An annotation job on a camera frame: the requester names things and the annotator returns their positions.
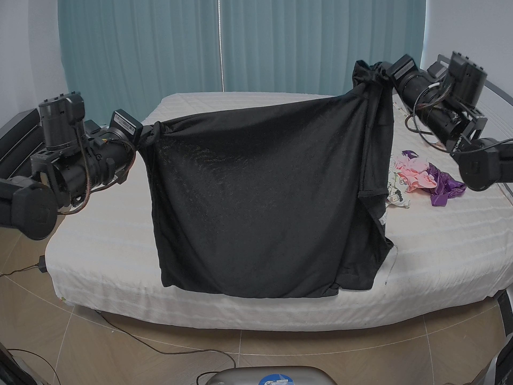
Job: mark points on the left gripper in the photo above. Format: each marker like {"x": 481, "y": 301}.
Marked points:
{"x": 112, "y": 161}

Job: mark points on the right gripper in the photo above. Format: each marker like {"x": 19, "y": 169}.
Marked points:
{"x": 412, "y": 88}

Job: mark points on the black T-shirt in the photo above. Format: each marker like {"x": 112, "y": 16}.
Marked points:
{"x": 260, "y": 195}

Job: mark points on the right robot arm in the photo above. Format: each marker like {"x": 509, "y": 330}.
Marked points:
{"x": 481, "y": 167}

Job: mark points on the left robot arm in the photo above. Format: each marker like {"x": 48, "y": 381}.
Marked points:
{"x": 40, "y": 211}

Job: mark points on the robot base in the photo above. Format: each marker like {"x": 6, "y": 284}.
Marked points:
{"x": 272, "y": 375}

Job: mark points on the bed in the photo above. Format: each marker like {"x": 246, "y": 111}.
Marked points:
{"x": 100, "y": 255}

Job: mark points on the pink garment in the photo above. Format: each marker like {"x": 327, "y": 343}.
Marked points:
{"x": 412, "y": 173}

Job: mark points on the black chest of drawers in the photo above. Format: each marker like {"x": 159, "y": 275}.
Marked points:
{"x": 16, "y": 142}

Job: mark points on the purple garment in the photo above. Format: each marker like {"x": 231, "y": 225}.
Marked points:
{"x": 441, "y": 187}

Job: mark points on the blue-green curtain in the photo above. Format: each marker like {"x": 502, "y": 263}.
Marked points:
{"x": 320, "y": 34}
{"x": 140, "y": 34}

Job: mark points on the white printed pyjama garment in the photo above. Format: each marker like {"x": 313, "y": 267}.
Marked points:
{"x": 396, "y": 197}

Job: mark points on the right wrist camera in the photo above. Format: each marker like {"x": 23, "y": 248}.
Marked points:
{"x": 402, "y": 67}

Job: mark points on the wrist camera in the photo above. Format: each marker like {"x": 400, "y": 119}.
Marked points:
{"x": 126, "y": 124}
{"x": 402, "y": 67}

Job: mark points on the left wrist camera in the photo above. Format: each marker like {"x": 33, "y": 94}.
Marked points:
{"x": 126, "y": 124}

